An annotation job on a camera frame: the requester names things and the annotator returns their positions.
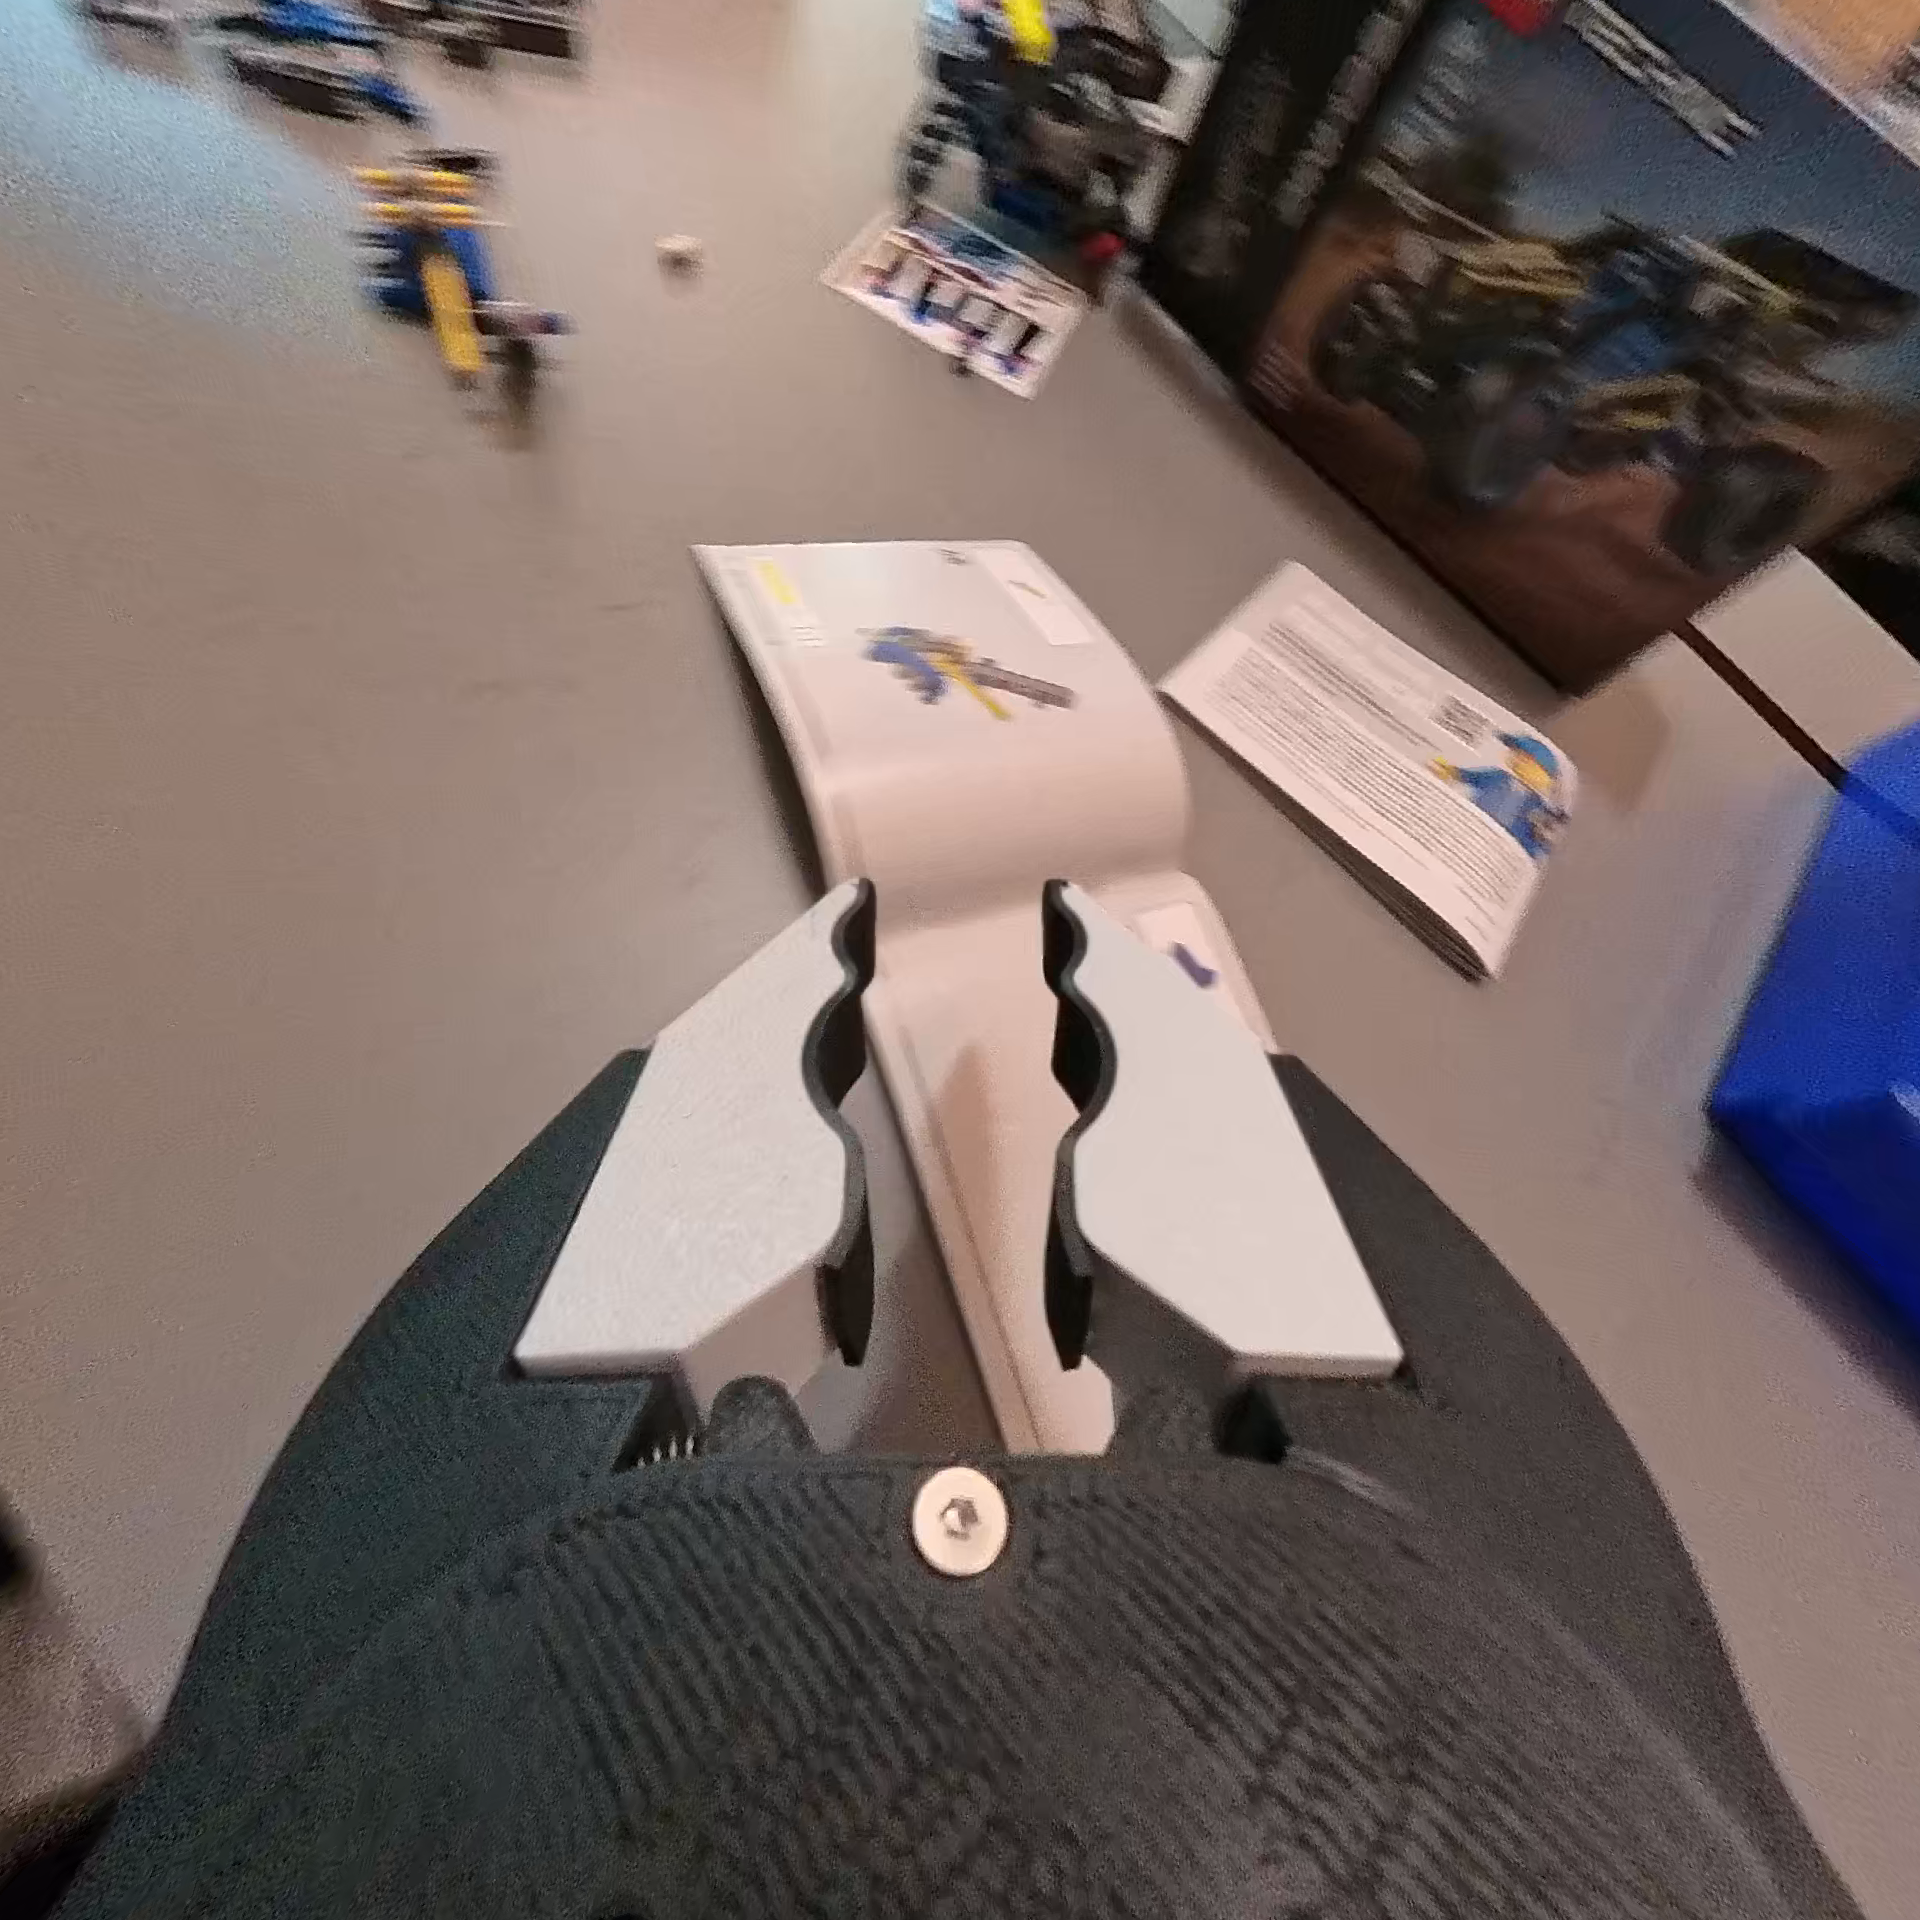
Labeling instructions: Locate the dark lego set box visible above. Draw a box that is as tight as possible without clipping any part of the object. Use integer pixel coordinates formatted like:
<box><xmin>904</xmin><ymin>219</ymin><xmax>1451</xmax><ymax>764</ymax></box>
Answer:
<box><xmin>1138</xmin><ymin>0</ymin><xmax>1920</xmax><ymax>697</ymax></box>

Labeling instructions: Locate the cluster of loose lego pieces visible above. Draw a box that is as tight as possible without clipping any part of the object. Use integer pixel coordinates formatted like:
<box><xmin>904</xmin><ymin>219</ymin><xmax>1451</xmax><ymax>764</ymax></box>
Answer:
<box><xmin>83</xmin><ymin>0</ymin><xmax>588</xmax><ymax>122</ymax></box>

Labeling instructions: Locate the open lego instruction booklet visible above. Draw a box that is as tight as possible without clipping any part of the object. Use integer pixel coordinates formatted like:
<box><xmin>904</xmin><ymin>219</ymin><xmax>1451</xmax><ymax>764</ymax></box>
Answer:
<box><xmin>693</xmin><ymin>540</ymin><xmax>1281</xmax><ymax>1461</ymax></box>

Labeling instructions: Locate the lego sticker sheet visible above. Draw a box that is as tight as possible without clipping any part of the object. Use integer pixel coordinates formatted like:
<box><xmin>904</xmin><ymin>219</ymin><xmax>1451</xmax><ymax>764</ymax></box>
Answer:
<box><xmin>818</xmin><ymin>201</ymin><xmax>1089</xmax><ymax>402</ymax></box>

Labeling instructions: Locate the closed leaflet with minifigure print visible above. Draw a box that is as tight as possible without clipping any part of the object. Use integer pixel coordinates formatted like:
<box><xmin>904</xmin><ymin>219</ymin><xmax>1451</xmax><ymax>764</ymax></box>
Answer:
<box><xmin>1158</xmin><ymin>562</ymin><xmax>1581</xmax><ymax>987</ymax></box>

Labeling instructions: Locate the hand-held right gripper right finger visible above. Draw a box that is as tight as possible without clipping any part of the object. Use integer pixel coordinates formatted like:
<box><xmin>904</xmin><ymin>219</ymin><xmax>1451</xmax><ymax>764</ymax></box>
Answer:
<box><xmin>1043</xmin><ymin>877</ymin><xmax>1407</xmax><ymax>1385</ymax></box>

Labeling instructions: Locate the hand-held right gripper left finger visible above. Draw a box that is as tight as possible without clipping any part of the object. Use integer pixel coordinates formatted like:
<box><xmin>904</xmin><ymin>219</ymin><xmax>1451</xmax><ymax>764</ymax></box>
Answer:
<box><xmin>513</xmin><ymin>877</ymin><xmax>879</xmax><ymax>1385</ymax></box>

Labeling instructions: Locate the blue plastic bin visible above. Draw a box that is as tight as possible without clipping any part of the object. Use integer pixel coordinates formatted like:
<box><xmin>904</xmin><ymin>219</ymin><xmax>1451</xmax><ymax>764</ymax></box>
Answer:
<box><xmin>1706</xmin><ymin>718</ymin><xmax>1920</xmax><ymax>1330</ymax></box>

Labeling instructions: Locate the small yellow blue lego assembly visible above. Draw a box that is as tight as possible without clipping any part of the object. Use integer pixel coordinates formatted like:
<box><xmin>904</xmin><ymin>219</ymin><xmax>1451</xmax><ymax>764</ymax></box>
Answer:
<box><xmin>349</xmin><ymin>149</ymin><xmax>571</xmax><ymax>420</ymax></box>

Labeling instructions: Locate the partly built lego vehicle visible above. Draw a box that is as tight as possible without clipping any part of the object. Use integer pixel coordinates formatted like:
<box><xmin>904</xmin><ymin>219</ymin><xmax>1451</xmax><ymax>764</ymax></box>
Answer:
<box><xmin>899</xmin><ymin>0</ymin><xmax>1187</xmax><ymax>301</ymax></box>

